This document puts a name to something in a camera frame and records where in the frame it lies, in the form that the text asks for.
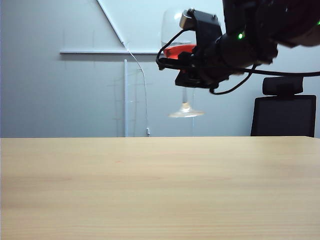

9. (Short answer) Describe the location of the white diagonal wall bar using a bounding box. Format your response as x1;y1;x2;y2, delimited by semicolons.
96;0;126;46

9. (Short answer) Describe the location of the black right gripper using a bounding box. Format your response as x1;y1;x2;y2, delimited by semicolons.
158;32;279;89

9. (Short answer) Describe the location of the white horizontal wall bar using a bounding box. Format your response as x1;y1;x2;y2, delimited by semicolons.
59;48;165;56

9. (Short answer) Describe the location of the silver wrist camera black mount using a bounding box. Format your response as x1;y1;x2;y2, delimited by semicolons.
178;8;224;55

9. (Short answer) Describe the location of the black office chair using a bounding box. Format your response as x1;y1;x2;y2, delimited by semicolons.
250;76;317;138

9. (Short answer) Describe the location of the white vertical post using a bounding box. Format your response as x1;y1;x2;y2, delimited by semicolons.
124;59;129;138

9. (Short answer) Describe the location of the black camera cable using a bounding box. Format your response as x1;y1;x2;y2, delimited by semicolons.
155;28;320;96

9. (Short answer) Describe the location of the wine glass with red liquid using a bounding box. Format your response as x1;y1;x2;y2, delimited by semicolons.
161;7;205;119

